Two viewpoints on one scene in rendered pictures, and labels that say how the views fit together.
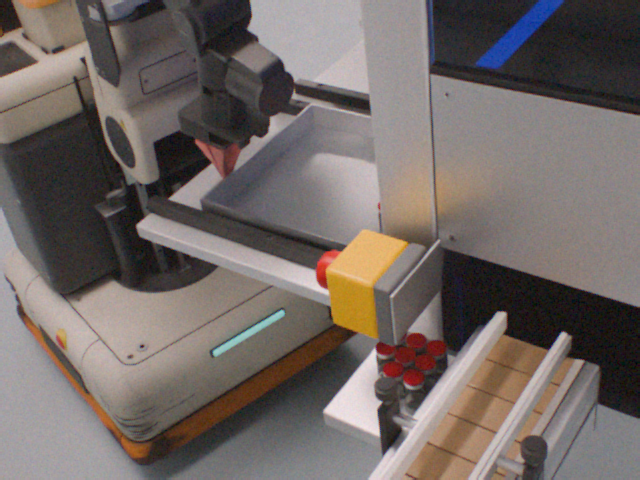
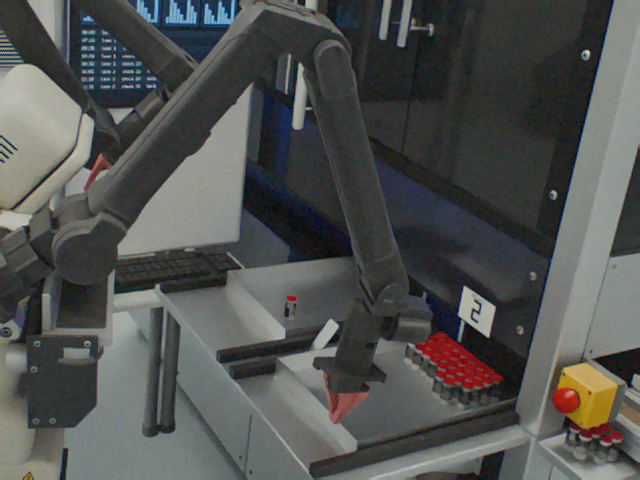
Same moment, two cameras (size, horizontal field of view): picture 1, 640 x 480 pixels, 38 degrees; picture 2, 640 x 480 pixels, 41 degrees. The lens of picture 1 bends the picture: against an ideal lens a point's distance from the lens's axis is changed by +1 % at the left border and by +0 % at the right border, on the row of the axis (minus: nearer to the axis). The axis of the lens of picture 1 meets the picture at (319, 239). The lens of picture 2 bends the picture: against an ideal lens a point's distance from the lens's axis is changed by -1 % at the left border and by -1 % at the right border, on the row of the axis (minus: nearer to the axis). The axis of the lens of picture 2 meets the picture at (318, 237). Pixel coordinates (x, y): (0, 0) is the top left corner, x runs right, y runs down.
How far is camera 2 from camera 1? 1.44 m
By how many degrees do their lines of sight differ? 63
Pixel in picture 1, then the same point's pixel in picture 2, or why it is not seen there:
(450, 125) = (610, 283)
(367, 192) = (390, 391)
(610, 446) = not seen: hidden behind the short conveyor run
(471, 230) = (601, 341)
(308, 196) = (371, 411)
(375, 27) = (593, 240)
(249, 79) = (418, 319)
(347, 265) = (596, 384)
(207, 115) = (362, 367)
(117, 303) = not seen: outside the picture
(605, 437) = not seen: hidden behind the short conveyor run
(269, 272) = (444, 457)
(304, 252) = (452, 431)
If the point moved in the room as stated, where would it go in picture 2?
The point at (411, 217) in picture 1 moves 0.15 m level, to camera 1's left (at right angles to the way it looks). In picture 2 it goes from (574, 350) to (564, 394)
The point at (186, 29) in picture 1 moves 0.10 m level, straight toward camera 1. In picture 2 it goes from (394, 296) to (463, 311)
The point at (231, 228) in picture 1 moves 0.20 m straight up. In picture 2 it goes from (395, 446) to (416, 333)
